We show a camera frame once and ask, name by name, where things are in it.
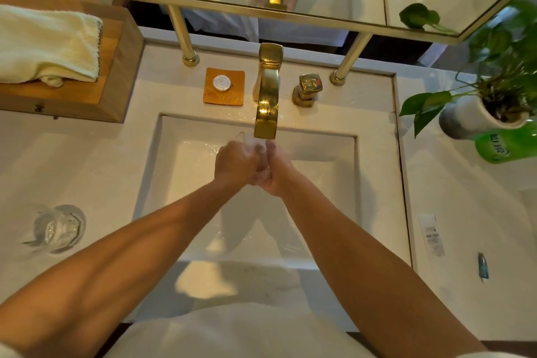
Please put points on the person's left hand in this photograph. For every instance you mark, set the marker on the person's left hand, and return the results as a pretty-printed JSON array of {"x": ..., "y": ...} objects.
[{"x": 233, "y": 165}]

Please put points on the person's right hand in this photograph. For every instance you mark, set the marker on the person's right hand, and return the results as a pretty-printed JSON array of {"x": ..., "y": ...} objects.
[{"x": 277, "y": 172}]

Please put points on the person's right fingers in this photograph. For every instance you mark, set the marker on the person's right fingers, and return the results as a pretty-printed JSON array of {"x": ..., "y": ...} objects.
[{"x": 261, "y": 177}]

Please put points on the person's left fingers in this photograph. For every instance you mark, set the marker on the person's left fingers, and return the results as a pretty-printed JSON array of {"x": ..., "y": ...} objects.
[{"x": 256, "y": 158}]

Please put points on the person's left forearm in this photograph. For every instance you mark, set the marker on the person's left forearm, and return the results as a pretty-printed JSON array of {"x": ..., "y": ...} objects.
[{"x": 126, "y": 261}]

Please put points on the person's right forearm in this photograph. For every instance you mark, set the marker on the person's right forearm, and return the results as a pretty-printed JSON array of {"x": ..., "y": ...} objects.
[{"x": 369, "y": 278}]

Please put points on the white rectangular sink basin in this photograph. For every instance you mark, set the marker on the white rectangular sink basin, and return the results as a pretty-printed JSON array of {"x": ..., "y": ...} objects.
[{"x": 201, "y": 169}]

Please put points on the gold faucet spout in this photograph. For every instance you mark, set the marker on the gold faucet spout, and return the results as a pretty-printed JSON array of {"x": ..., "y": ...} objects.
[{"x": 267, "y": 89}]

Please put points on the orange soap dish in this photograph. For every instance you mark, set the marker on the orange soap dish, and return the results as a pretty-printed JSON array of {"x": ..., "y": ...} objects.
[{"x": 223, "y": 95}]

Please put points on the round white soap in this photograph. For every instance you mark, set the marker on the round white soap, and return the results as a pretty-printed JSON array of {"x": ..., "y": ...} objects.
[{"x": 221, "y": 83}]

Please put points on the person's white garment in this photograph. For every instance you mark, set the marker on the person's white garment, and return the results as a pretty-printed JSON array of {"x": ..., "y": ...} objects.
[{"x": 235, "y": 332}]

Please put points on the wooden tray box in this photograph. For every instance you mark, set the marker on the wooden tray box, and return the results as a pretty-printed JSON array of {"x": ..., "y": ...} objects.
[{"x": 113, "y": 76}]

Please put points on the white paper label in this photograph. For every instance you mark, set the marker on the white paper label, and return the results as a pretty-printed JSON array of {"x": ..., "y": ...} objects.
[{"x": 432, "y": 236}]

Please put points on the clear drinking glass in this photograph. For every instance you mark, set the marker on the clear drinking glass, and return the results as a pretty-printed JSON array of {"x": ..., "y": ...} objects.
[{"x": 58, "y": 227}]

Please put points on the white plant pot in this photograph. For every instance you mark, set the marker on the white plant pot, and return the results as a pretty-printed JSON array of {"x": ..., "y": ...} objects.
[{"x": 465, "y": 118}]

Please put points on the cream folded towel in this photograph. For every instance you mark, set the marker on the cream folded towel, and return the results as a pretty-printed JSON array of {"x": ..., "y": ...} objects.
[{"x": 46, "y": 45}]

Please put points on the small blue sachet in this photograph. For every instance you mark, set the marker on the small blue sachet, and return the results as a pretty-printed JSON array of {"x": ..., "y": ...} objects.
[{"x": 483, "y": 266}]

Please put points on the green plastic bottle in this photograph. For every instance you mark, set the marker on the green plastic bottle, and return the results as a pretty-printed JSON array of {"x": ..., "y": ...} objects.
[{"x": 505, "y": 144}]

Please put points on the green potted plant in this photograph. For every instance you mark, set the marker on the green potted plant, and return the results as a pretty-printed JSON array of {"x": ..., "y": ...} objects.
[{"x": 503, "y": 55}]

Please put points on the gold mirror support post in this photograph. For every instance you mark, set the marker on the gold mirror support post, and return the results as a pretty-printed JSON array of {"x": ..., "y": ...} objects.
[
  {"x": 350, "y": 57},
  {"x": 183, "y": 37}
]

